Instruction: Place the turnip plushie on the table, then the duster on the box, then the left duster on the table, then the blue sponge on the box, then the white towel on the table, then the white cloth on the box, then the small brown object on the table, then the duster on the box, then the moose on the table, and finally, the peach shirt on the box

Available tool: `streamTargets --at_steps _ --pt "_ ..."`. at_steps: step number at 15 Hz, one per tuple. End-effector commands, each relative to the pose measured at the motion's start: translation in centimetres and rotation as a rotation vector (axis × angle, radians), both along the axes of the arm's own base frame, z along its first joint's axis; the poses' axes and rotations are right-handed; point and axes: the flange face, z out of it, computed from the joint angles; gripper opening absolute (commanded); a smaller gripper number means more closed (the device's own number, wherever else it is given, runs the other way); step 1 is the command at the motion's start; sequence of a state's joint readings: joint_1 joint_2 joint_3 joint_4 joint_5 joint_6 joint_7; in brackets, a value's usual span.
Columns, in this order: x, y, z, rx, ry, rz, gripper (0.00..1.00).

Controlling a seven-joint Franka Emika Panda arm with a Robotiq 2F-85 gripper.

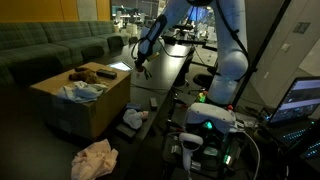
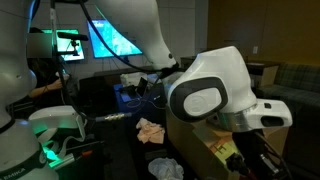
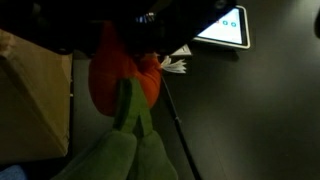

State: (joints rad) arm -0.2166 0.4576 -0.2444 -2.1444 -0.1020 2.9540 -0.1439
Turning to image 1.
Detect white cable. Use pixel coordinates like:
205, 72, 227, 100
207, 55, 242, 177
238, 130, 262, 180

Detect white VR headset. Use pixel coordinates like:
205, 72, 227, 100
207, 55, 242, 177
184, 102, 238, 135

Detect red turnip plushie green leaves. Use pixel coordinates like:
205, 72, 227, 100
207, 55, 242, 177
134, 64, 153, 81

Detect thin black table cable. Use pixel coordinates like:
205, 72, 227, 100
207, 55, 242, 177
130, 83, 169, 92

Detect black electronics box green light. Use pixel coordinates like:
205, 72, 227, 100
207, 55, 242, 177
162, 131, 258, 179

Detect white lamp shade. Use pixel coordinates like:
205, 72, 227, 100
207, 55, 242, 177
125, 23, 139, 37

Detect small yellow green item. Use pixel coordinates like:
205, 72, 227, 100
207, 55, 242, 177
197, 91, 208, 104

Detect large cardboard box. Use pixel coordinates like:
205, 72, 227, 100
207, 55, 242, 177
29, 61, 132, 139

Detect brown plush toy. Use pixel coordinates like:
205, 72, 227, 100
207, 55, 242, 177
68, 66, 102, 85

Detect tablet with lit screen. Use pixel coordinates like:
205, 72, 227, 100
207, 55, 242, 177
108, 60, 134, 72

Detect white crumpled cloth pink patch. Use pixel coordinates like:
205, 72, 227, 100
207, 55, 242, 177
122, 108, 150, 130

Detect white VR controller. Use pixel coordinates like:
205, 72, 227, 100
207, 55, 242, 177
178, 132, 205, 174

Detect white bluish crumpled cloth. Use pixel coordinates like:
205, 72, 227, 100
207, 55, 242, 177
55, 80, 110, 104

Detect blue lit background monitor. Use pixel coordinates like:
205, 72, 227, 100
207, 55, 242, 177
191, 6, 214, 24

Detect open laptop bright screen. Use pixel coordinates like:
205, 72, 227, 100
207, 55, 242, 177
264, 76, 320, 160

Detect grey wall sign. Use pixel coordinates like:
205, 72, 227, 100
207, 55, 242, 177
292, 21, 312, 35

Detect blue knitted cloth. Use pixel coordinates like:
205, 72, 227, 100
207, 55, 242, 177
125, 102, 143, 112

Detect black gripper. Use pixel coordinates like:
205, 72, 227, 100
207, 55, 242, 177
133, 53, 149, 70

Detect flat black block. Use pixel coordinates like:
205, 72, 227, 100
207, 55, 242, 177
115, 123, 137, 140

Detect green plaid sofa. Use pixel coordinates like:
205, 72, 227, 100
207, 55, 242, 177
0, 20, 132, 88

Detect black office stool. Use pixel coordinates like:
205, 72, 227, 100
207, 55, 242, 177
192, 73, 215, 90

